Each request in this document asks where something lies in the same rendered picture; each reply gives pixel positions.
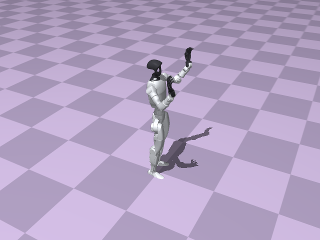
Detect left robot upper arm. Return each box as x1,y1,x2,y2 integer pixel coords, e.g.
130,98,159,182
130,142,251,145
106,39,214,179
161,72,182,84

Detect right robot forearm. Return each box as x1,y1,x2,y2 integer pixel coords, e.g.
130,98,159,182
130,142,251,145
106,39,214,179
157,92,176,111

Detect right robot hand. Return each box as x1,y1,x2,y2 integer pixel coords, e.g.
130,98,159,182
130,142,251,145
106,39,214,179
167,75,175,97

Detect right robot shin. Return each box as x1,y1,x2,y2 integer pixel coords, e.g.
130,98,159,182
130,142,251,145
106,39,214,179
149,148,160,174

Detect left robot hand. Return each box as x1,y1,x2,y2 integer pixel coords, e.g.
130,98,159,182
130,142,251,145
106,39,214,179
184,47,193,68

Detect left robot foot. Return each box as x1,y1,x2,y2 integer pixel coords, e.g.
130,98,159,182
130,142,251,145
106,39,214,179
157,160,169,166

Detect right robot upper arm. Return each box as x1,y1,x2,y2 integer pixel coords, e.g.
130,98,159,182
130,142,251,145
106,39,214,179
146,84,166,111

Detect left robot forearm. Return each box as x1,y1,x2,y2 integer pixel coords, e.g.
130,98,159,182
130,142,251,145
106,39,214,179
177,62,192,78

